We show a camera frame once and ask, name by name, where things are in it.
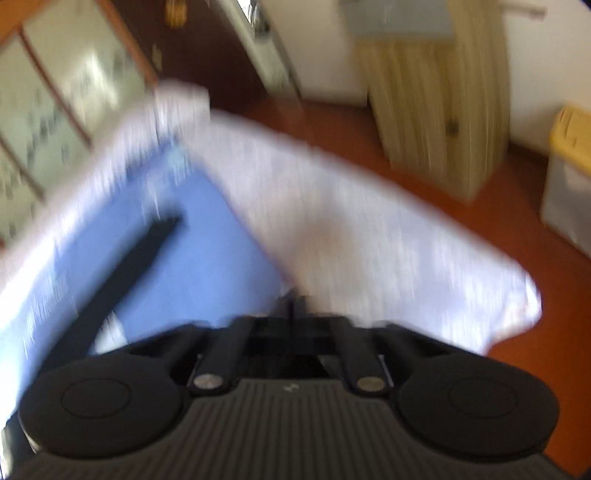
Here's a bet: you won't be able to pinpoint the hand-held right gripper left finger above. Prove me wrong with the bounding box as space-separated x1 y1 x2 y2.
129 295 300 398

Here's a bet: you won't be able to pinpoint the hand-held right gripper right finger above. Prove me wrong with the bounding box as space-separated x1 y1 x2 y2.
296 295 452 398

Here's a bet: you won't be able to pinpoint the black pants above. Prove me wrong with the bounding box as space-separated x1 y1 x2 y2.
76 215 183 356

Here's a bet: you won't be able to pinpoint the blue printed bedsheet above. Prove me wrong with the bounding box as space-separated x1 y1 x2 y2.
0 138 296 416

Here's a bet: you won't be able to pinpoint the lavender white quilt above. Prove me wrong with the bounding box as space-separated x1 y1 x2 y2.
0 80 543 356

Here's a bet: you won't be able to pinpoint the light striped wooden cabinet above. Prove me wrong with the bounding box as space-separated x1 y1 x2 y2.
353 0 511 201

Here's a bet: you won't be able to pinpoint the storage bin with yellow lid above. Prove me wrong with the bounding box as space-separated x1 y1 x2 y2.
540 105 591 259

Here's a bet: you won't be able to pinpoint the dark brown wooden cabinet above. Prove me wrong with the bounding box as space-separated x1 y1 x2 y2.
111 0 278 114

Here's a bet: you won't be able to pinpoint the wooden wardrobe floral glass doors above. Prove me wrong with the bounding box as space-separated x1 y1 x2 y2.
0 0 160 250

